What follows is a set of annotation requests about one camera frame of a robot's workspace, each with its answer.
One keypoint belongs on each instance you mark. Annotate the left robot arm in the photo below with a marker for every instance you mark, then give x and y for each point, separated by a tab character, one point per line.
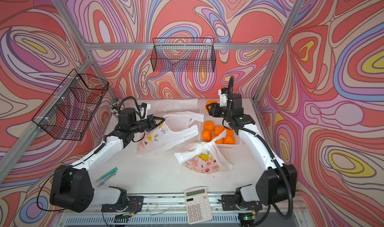
72	188

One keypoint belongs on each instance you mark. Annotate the green pen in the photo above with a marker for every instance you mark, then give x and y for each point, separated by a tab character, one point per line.
103	179

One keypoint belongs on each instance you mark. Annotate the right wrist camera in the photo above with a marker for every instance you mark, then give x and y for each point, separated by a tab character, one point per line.
223	97

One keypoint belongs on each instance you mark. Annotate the white printed plastic bag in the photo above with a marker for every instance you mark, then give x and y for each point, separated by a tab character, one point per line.
204	157

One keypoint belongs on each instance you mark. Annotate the black wire basket left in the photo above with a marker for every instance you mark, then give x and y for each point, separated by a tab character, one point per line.
80	96

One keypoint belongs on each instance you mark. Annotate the pink desk calculator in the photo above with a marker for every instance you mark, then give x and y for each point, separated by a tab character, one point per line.
198	205

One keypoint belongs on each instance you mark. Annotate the black wire basket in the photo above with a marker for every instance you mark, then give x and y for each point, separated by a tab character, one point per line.
80	96
183	54

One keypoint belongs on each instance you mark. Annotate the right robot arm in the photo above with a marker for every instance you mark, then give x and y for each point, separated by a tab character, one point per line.
276	184

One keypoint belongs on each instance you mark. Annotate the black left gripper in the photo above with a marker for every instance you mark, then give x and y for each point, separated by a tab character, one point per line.
153	126

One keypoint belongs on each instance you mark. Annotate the black wire basket rear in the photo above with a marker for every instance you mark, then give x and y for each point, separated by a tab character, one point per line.
183	54

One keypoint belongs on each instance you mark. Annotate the orange behind top orange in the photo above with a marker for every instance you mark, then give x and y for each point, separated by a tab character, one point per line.
209	126

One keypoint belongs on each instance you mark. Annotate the white plastic basket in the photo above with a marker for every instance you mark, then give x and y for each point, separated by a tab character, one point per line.
217	122

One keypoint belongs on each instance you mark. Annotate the right rear orange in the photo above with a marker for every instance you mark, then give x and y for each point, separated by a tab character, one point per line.
209	104

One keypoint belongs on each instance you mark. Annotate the centre orange in basket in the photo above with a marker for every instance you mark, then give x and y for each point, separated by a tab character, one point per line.
218	130

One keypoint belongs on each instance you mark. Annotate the bottom edge orange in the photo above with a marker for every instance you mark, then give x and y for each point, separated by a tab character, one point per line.
229	140

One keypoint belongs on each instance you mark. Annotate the metal pen cup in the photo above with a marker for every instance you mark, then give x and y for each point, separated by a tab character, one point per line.
116	107

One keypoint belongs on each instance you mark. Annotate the left orange in basket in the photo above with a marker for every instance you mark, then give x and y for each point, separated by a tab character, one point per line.
207	135

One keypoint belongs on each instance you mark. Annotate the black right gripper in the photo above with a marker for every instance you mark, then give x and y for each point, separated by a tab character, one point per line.
213	110

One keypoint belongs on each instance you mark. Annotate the corner orange at left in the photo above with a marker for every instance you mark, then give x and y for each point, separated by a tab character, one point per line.
218	141

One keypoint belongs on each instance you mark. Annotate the lower left orange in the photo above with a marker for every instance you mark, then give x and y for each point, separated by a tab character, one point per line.
229	132

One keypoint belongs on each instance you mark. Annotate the orange in basket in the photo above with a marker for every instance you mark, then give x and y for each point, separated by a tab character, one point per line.
207	135
218	130

